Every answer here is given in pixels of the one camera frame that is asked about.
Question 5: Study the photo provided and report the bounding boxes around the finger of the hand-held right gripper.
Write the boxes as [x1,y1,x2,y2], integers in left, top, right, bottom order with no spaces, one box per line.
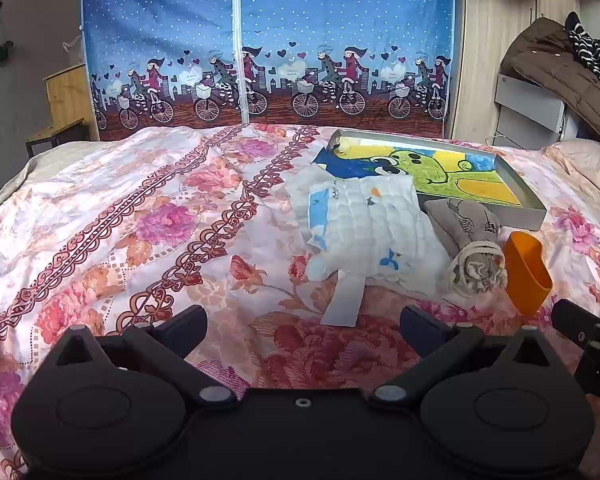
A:
[551,299,600,350]

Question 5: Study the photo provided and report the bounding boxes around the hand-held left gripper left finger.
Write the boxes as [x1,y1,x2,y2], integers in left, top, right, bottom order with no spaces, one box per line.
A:
[47,304,238,408]

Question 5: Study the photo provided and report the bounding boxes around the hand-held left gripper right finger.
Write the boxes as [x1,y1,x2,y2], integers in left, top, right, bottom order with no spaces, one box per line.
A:
[369,304,561,407]

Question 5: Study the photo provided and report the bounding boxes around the orange plastic cup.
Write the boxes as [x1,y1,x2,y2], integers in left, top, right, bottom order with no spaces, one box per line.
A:
[503,231,553,317]

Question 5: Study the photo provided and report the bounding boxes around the white thin cloth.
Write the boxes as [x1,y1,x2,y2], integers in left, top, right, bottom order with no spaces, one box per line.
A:
[321,267,365,328]

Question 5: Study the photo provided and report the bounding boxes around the grey cloth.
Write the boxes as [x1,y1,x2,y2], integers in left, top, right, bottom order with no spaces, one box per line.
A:
[424,197,508,295]

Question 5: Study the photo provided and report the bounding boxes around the white quilted cloth blue print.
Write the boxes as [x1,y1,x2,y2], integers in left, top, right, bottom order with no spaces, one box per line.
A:
[307,178,453,288]

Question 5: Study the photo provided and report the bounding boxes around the grey box with cartoon lining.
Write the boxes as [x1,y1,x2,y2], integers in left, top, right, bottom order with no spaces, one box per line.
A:
[312,128,548,228]

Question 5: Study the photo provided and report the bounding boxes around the pink floral bedsheet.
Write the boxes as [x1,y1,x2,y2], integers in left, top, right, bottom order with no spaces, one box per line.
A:
[0,122,600,480]

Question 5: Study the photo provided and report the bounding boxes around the beige floral pillow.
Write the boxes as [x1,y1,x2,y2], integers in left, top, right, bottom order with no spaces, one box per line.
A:
[542,139,600,206]

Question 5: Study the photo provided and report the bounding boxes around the grey white storage box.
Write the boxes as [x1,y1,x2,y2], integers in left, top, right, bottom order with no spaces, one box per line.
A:
[495,74,568,151]

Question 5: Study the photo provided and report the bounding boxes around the dark wooden stool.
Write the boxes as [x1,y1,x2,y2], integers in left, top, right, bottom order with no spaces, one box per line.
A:
[25,117,88,161]

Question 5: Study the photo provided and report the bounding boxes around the brown padded jacket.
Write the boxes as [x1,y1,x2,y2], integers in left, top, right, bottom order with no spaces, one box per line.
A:
[500,16,600,146]

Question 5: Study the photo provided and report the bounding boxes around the light wooden cabinet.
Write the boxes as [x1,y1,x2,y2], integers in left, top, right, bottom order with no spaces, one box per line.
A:
[42,62,93,133]

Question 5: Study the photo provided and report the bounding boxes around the black white striped garment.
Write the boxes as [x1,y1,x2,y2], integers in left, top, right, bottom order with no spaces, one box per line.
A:
[565,11,600,116]

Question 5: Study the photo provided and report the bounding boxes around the light wooden wardrobe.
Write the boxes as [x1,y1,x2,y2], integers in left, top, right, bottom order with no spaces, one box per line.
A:
[452,0,581,148]

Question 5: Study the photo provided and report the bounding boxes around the white plastic bag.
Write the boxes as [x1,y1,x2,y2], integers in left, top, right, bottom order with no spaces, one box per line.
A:
[62,35,83,66]

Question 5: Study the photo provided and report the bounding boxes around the blue printed fabric wardrobe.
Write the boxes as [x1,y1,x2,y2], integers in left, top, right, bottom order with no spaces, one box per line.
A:
[80,0,456,142]

